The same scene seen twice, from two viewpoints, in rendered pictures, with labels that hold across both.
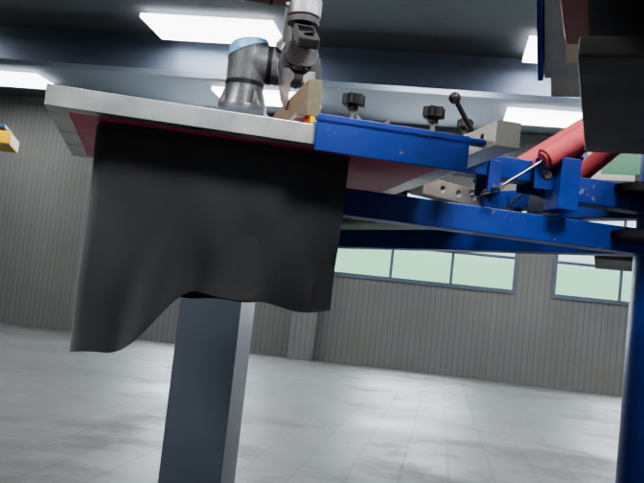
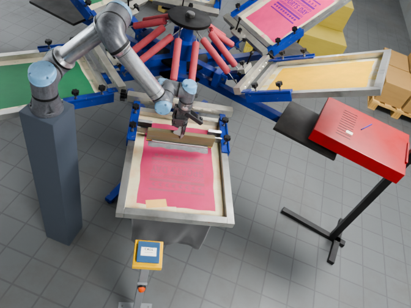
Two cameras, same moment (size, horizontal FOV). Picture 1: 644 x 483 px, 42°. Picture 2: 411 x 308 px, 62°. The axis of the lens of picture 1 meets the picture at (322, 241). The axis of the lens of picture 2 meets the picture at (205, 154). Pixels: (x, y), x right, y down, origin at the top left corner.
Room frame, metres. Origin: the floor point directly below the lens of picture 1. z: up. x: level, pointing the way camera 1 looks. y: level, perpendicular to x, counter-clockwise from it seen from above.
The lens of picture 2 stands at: (1.77, 1.49, 2.41)
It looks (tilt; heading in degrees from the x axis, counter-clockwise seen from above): 45 degrees down; 266
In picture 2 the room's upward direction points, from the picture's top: 18 degrees clockwise
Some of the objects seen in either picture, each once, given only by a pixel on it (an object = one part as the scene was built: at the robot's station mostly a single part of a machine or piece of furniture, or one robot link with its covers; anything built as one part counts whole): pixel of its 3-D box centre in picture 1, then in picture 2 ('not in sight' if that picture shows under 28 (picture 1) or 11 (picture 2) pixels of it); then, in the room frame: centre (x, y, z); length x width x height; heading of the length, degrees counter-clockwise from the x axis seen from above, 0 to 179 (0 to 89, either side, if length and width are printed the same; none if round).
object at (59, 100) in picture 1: (248, 152); (178, 161); (1.82, 0.18, 0.97); 0.79 x 0.58 x 0.04; 101
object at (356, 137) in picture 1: (390, 145); (222, 137); (1.60, -0.11, 0.98); 0.30 x 0.05 x 0.07; 101
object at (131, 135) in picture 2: not in sight; (133, 124); (2.14, 0.00, 0.98); 0.30 x 0.05 x 0.07; 101
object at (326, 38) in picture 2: not in sight; (298, 24); (0.75, -3.52, 0.42); 1.50 x 1.16 x 0.84; 170
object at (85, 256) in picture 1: (96, 243); (170, 227); (1.76, 0.47, 0.74); 0.45 x 0.03 x 0.43; 11
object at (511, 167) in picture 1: (492, 168); not in sight; (1.93, -0.37, 1.02); 0.17 x 0.06 x 0.05; 101
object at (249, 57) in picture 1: (249, 61); (43, 79); (2.50, 0.28, 1.37); 0.13 x 0.12 x 0.14; 95
